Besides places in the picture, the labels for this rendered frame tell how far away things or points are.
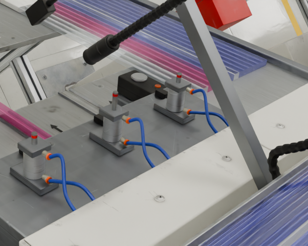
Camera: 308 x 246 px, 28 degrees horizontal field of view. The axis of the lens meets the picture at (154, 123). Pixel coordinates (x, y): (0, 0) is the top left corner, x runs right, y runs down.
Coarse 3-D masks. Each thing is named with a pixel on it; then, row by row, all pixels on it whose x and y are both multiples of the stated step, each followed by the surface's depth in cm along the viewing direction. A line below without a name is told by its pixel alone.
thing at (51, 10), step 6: (42, 0) 76; (30, 6) 78; (36, 6) 77; (42, 6) 76; (48, 6) 76; (54, 6) 77; (30, 12) 78; (36, 12) 77; (42, 12) 76; (48, 12) 76; (30, 18) 79; (36, 18) 78; (42, 18) 77; (36, 24) 79
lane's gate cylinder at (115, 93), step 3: (114, 93) 66; (117, 93) 67; (114, 96) 67; (117, 96) 67; (114, 99) 67; (117, 99) 67; (114, 102) 67; (114, 105) 67; (111, 108) 68; (114, 108) 67
